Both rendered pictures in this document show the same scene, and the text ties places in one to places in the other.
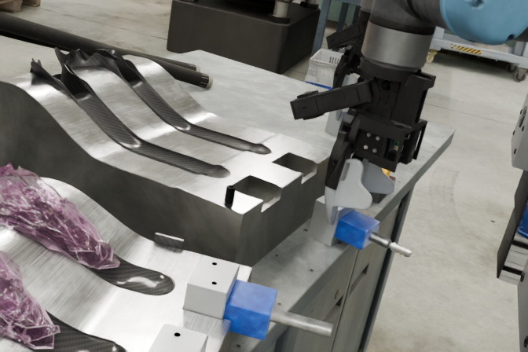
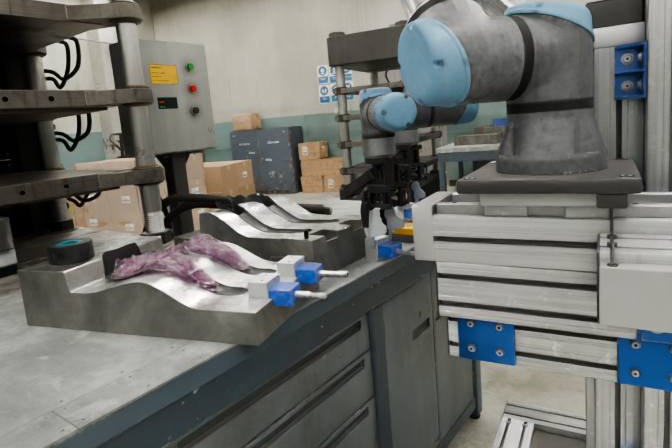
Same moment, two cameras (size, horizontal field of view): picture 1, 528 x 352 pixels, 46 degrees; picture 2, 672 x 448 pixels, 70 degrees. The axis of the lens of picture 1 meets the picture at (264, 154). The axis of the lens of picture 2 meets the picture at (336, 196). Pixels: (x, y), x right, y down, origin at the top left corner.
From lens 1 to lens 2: 0.47 m
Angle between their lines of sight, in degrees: 18
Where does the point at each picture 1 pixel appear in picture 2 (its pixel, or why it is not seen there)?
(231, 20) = not seen: hidden behind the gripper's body
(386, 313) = not seen: hidden behind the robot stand
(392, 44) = (372, 146)
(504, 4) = (397, 109)
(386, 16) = (366, 133)
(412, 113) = (392, 177)
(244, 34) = not seen: hidden behind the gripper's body
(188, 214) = (290, 249)
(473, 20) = (385, 120)
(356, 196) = (379, 228)
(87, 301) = (234, 278)
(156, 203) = (276, 249)
